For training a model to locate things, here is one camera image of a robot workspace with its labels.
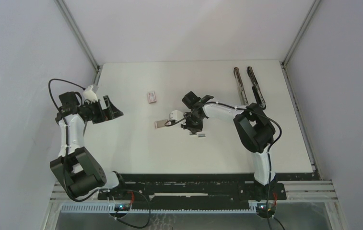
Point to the right controller board with wires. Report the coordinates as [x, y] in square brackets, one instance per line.
[267, 211]

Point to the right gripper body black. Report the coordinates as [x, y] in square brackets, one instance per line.
[193, 122]

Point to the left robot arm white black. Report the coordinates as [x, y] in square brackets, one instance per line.
[75, 168]

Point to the staple box tray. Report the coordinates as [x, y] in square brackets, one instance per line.
[160, 123]

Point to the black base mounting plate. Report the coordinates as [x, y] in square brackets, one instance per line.
[195, 191]

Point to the left controller board with wires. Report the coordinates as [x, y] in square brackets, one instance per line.
[129, 207]

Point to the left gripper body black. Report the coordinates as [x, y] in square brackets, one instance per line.
[94, 112]

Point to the controller board with wires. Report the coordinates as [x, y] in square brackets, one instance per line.
[129, 207]
[267, 211]

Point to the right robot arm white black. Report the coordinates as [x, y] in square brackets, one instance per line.
[255, 130]

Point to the white cable duct strip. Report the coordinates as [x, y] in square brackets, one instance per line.
[106, 208]

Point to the black stapler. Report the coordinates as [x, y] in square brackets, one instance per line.
[256, 88]

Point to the red white staple box sleeve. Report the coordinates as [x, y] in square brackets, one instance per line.
[151, 97]

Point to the silver black staple remover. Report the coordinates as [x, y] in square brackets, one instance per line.
[240, 87]

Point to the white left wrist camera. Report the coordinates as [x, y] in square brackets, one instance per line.
[90, 93]

